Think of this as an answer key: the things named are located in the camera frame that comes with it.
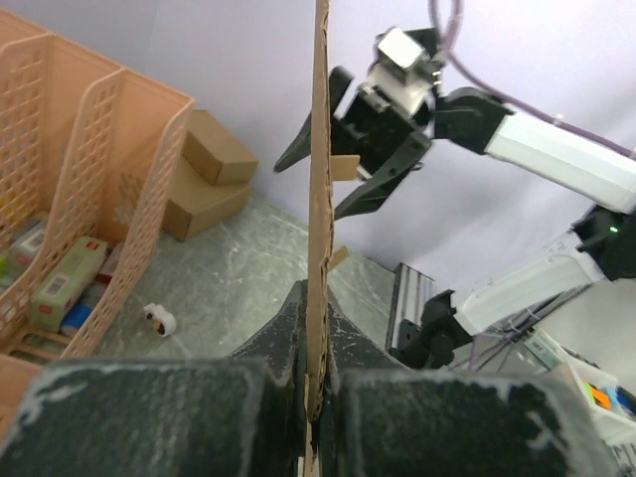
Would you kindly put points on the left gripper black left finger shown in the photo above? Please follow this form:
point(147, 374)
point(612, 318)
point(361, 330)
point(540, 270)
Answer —
point(241, 415)

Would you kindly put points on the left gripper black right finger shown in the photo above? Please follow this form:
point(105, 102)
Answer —
point(381, 418)

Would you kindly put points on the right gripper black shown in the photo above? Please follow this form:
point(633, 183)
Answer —
point(385, 140)

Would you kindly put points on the cardboard box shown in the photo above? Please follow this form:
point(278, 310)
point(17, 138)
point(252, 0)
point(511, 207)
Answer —
point(320, 239)
point(212, 178)

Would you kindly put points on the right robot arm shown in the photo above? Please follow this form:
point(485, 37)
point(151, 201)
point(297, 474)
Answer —
point(469, 216)

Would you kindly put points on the green boxed item in organizer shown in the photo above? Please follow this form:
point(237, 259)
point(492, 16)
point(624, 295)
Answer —
point(64, 285)

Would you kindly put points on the peach plastic file organizer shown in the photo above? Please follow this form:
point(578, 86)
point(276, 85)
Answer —
point(93, 145)

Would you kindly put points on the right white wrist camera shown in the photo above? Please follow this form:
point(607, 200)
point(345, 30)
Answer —
point(403, 73)

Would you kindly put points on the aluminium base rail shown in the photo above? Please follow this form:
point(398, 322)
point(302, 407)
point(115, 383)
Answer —
point(411, 291)

